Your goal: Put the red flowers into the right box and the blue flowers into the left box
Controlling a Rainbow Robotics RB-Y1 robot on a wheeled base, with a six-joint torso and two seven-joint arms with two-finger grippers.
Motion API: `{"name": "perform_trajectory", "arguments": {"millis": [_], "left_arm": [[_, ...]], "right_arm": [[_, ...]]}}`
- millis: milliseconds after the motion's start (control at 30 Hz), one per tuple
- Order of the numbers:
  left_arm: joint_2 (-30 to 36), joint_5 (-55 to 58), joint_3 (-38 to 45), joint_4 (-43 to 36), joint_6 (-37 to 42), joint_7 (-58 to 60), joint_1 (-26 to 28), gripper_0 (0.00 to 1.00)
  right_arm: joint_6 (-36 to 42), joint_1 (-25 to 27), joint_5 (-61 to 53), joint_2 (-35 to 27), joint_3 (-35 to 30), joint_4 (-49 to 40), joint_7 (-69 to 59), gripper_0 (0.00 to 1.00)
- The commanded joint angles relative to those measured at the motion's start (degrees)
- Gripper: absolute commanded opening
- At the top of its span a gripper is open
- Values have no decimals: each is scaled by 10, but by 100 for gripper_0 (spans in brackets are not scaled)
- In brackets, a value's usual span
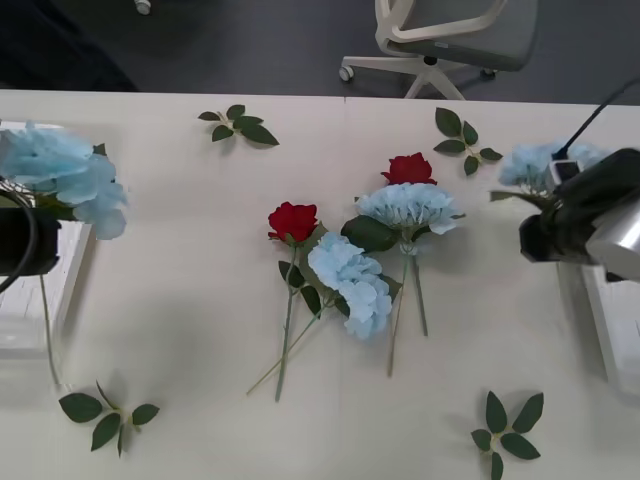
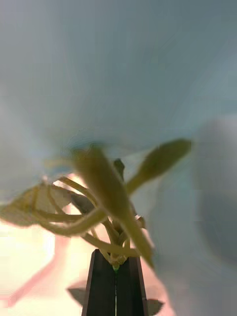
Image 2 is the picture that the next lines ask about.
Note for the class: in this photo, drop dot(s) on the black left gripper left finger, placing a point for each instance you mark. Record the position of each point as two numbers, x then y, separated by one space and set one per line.
101 291

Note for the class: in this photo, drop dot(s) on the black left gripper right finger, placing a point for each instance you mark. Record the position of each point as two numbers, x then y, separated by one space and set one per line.
130 291

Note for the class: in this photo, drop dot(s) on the pale blue flower green stem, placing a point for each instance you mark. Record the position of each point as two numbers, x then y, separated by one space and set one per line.
108 187

